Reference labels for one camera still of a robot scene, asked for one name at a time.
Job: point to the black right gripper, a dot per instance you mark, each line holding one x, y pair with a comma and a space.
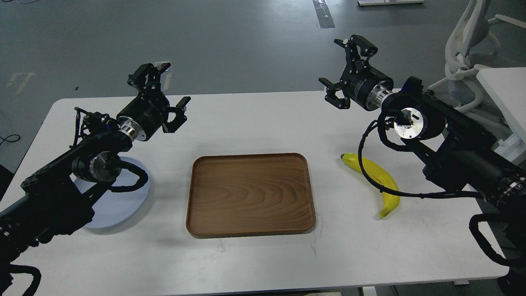
360, 86

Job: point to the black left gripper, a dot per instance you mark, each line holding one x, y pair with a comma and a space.
150, 112

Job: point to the light blue plate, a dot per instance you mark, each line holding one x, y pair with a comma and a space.
114, 208

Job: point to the yellow banana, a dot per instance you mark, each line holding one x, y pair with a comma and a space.
377, 173

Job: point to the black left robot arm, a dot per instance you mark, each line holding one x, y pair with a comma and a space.
59, 197

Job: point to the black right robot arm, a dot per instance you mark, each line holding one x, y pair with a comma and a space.
456, 150

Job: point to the white table base far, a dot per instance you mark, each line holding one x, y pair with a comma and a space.
363, 3

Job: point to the brown wooden tray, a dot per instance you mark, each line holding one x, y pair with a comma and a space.
250, 195

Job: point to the white office chair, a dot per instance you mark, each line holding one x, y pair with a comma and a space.
471, 47

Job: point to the white side table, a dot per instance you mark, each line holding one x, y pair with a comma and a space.
506, 87

